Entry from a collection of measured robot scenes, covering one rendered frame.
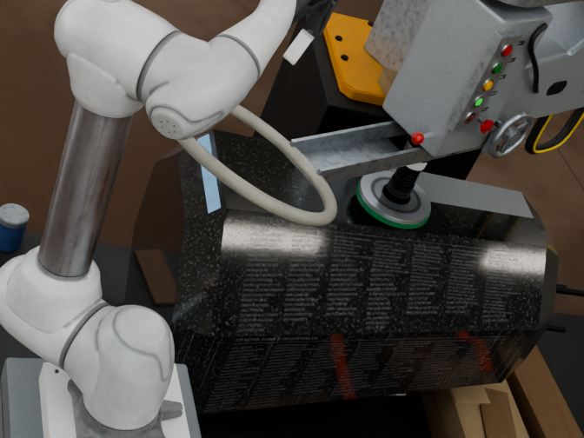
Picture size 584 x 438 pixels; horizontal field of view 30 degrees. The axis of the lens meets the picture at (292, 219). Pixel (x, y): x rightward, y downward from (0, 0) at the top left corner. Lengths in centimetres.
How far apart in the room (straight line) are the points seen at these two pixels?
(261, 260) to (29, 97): 180
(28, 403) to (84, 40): 84
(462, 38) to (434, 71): 12
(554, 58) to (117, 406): 150
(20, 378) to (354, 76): 180
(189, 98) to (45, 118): 267
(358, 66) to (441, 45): 105
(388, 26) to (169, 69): 213
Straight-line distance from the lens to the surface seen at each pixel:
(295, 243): 291
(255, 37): 179
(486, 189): 338
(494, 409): 363
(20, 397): 231
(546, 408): 396
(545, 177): 528
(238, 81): 174
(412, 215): 301
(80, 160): 190
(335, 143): 276
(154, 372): 205
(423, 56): 278
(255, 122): 265
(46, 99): 444
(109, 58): 175
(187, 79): 170
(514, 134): 290
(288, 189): 299
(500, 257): 320
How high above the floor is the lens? 259
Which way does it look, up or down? 37 degrees down
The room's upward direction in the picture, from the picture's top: 24 degrees clockwise
